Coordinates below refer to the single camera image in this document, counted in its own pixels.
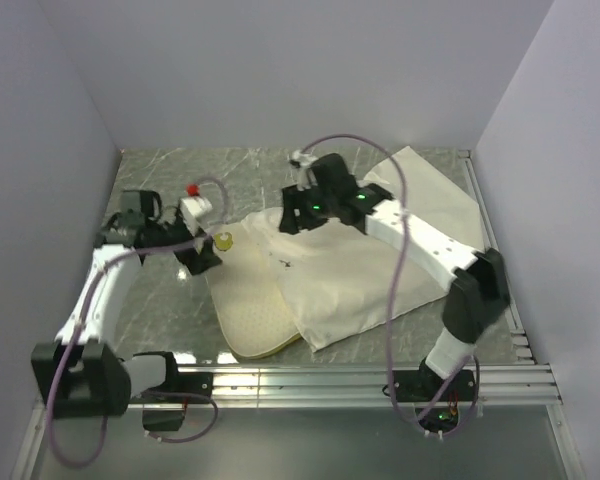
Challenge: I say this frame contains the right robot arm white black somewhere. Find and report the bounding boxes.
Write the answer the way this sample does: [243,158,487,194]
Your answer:
[279,151,511,400]

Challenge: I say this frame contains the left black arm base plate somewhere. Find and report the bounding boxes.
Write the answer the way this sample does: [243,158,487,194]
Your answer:
[141,371,214,404]

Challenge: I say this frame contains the cream satin pillowcase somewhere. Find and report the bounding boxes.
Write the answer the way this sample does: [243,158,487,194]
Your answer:
[241,147,484,351]

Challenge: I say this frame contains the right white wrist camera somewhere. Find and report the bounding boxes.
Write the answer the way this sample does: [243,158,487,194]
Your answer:
[289,150,318,191]

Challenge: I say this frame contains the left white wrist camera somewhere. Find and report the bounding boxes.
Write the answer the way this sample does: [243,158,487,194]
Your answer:
[178,184,213,236]

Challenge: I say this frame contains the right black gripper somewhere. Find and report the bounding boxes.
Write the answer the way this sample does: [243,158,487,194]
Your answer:
[276,182,336,237]

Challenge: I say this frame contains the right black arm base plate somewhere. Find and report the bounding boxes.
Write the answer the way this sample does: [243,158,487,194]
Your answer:
[393,368,480,403]

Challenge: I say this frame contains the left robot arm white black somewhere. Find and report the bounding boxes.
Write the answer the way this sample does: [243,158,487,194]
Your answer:
[31,185,221,419]

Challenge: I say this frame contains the aluminium right side rail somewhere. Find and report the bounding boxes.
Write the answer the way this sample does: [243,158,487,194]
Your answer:
[459,150,537,365]

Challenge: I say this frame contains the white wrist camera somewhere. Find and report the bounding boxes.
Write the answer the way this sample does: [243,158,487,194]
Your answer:
[178,184,213,236]
[289,150,318,191]

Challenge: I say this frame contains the cream quilted pillow yellow edge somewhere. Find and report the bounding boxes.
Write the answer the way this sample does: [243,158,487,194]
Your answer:
[205,223,301,360]

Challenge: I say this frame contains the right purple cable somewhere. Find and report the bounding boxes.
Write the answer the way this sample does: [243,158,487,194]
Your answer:
[292,133,481,437]

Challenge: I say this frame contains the aluminium front mounting rail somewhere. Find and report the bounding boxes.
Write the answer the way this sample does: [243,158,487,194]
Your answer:
[127,364,561,409]

